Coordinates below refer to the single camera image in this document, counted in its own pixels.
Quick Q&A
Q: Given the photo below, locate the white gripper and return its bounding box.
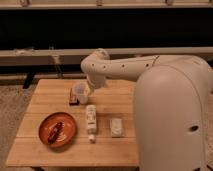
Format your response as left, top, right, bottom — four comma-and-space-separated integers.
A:
83, 74, 106, 96

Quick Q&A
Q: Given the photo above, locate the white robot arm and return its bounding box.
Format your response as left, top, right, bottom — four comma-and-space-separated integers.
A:
81, 49, 213, 171

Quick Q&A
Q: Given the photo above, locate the small brown box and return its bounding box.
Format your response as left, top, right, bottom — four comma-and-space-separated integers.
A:
69, 90, 79, 105

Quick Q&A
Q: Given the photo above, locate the white tube bottle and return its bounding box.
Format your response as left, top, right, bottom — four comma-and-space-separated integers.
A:
86, 105, 97, 143

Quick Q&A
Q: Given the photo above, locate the wooden table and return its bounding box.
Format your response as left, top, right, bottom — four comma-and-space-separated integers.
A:
6, 79, 138, 168

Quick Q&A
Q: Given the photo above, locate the white wrapped packet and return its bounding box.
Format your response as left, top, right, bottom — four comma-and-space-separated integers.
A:
110, 118, 123, 137

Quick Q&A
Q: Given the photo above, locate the orange round plate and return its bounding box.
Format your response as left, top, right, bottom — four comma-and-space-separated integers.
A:
38, 112, 77, 148

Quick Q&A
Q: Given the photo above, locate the dark brown snack bar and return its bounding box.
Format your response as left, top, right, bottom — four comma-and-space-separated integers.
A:
48, 122, 63, 144

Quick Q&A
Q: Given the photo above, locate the long grey bench rail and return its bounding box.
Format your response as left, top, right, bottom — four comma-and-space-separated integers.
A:
0, 47, 213, 66

